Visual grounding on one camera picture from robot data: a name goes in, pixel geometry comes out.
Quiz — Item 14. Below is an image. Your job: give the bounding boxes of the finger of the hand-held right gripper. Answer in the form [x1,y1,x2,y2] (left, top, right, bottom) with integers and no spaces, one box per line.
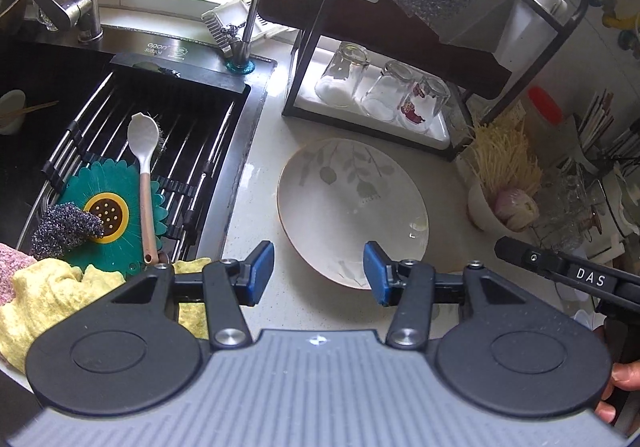
[495,236,640,300]

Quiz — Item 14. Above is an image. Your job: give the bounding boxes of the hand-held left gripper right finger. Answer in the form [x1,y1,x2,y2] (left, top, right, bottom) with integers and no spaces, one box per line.
[363,241,531,350]

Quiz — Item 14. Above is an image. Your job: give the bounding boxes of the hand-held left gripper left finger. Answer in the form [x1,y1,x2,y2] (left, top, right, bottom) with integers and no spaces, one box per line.
[108,241,275,349]

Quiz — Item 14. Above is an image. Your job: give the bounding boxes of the leaf-print white plate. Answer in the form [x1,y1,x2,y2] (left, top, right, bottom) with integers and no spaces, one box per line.
[276,138,431,289]

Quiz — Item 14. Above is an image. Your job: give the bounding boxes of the person's right hand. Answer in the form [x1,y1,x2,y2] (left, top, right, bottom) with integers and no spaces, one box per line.
[596,361,640,424]

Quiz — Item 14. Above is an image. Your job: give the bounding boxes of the peeled onion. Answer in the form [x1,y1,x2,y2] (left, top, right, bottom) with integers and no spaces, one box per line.
[495,190,540,230]

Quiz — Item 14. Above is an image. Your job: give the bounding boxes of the white bowl with garlic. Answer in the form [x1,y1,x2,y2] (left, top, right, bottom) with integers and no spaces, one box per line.
[467,167,541,234]

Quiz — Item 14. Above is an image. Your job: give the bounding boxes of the white cooking pot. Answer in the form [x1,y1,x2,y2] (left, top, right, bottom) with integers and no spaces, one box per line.
[600,167,640,250]

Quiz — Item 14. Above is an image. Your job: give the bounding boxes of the green utensil holder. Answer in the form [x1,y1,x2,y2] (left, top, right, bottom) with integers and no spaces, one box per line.
[575,127,640,175]

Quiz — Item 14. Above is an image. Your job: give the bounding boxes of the dried yellow noodles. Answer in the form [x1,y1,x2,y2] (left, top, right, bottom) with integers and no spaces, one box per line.
[465,110,544,208]

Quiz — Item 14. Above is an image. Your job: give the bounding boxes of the roll-up steel drying rack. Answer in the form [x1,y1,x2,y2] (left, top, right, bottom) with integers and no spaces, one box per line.
[42,67,251,268]

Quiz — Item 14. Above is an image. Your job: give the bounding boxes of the red-lid oil jar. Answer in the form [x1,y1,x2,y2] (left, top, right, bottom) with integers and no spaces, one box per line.
[525,86,576,163]

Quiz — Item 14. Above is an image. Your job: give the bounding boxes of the black metal dish rack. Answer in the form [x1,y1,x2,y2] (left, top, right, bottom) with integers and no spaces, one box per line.
[257,0,591,163]

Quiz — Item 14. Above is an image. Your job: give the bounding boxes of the bundle of chopsticks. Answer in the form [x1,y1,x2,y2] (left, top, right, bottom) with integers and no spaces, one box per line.
[575,87,640,153]

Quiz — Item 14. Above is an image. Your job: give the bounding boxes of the red-print drinking glass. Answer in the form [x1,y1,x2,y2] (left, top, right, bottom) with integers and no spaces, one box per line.
[400,74,449,133]

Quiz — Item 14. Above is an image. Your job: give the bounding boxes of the clear drinking glass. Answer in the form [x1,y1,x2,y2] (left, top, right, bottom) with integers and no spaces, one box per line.
[361,61,418,122]
[315,42,370,108]

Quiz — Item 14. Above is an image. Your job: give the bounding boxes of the white silicone spoon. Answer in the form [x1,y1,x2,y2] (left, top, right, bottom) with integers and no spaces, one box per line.
[127,112,163,265]

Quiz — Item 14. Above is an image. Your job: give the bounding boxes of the green sunflower mat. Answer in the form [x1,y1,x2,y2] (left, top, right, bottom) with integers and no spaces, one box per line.
[55,160,168,278]

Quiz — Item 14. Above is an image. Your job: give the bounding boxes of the steel wool scrubber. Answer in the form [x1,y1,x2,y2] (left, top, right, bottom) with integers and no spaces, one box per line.
[31,204,106,260]

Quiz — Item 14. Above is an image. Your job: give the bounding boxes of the black kitchen sink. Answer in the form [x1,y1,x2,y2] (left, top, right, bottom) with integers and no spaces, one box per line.
[0,22,276,278]

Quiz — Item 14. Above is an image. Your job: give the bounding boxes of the yellow dish cloth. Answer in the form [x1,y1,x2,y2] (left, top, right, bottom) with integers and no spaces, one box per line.
[0,257,216,373]

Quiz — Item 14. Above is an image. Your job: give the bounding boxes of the white rack caddy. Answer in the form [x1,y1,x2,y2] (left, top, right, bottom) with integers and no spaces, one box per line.
[494,0,571,70]

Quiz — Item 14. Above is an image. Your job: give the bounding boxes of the dark brown cutting board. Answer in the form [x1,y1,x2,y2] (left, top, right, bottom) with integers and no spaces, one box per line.
[260,0,513,88]

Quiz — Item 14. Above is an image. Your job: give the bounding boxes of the pink sponge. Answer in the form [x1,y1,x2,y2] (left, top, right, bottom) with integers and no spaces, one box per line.
[0,242,38,305]

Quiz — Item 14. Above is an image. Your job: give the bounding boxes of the tall steel faucet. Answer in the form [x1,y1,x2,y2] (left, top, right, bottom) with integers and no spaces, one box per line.
[140,0,278,74]

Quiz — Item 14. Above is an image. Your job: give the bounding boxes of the yellow pipe valve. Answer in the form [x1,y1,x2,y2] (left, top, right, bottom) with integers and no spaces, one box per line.
[590,0,640,53]

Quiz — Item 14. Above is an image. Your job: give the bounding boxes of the white ribbed soap dish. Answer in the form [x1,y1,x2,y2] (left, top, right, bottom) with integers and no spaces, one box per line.
[202,0,281,53]

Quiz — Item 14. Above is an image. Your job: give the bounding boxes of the wire rack of glass cups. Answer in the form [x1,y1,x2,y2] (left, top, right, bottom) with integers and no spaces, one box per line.
[530,162,603,253]

